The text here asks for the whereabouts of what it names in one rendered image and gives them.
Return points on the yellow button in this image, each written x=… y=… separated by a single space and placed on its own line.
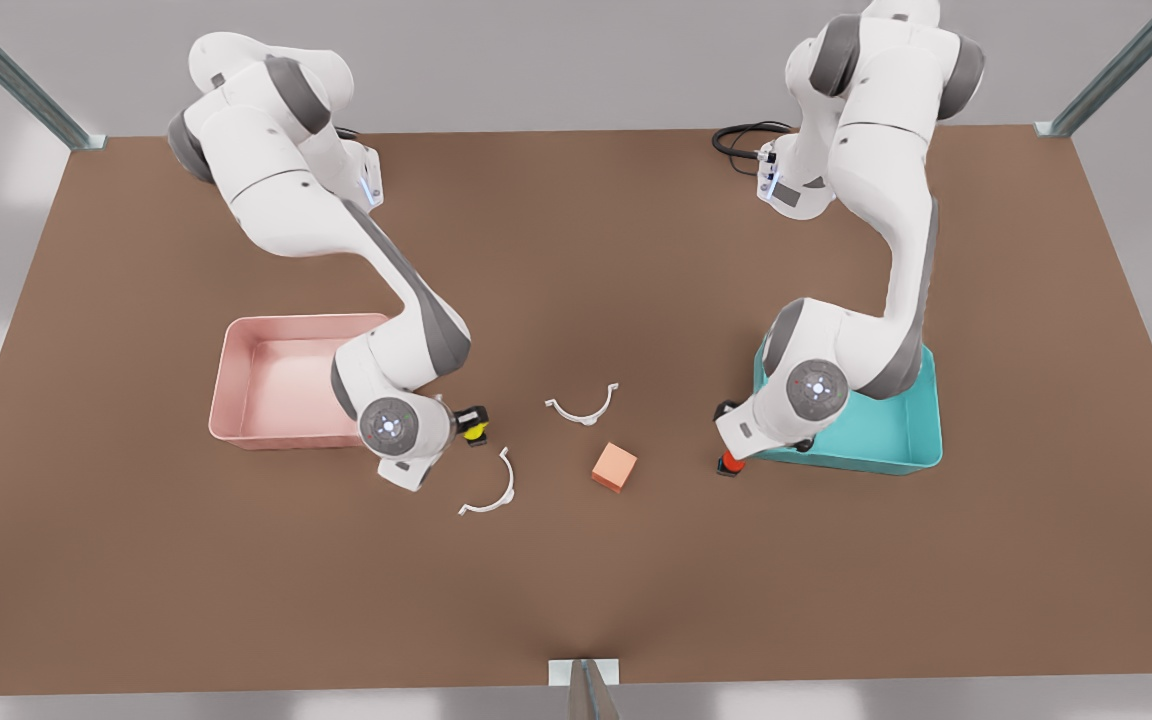
x=476 y=433

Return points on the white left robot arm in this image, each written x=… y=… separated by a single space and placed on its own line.
x=886 y=150

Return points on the red button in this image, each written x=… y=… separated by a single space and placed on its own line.
x=731 y=462

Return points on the white curved plastic arc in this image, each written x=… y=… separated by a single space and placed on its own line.
x=576 y=414
x=502 y=497

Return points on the pink storage box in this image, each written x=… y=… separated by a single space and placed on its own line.
x=276 y=390

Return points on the orange cube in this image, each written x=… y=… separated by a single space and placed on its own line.
x=615 y=466

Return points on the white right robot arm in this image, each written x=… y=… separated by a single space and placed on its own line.
x=276 y=190

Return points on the blue storage box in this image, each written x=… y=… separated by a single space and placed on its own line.
x=886 y=430

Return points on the silver frame post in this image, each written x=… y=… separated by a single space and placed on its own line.
x=1116 y=65
x=586 y=685
x=6 y=70

